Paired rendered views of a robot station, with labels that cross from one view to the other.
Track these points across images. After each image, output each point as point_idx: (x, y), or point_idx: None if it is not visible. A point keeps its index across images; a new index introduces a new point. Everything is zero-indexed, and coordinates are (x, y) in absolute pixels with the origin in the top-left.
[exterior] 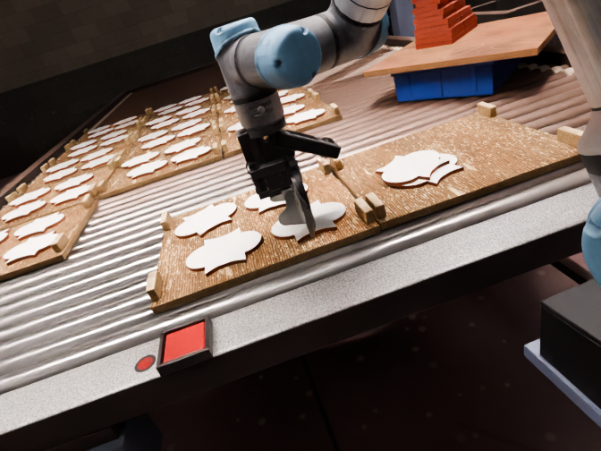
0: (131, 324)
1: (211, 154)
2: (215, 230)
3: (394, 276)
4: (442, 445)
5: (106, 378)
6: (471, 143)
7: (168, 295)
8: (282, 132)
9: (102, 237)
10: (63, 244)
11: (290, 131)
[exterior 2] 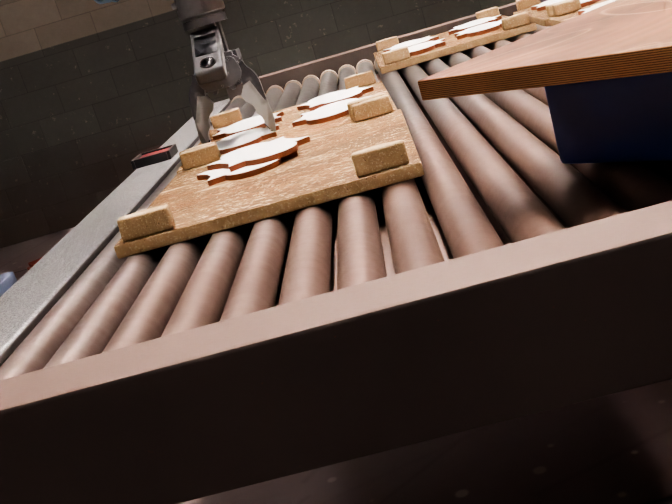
0: None
1: None
2: (305, 110)
3: (113, 200)
4: None
5: None
6: (280, 178)
7: (215, 130)
8: (190, 34)
9: (411, 70)
10: (394, 59)
11: (204, 36)
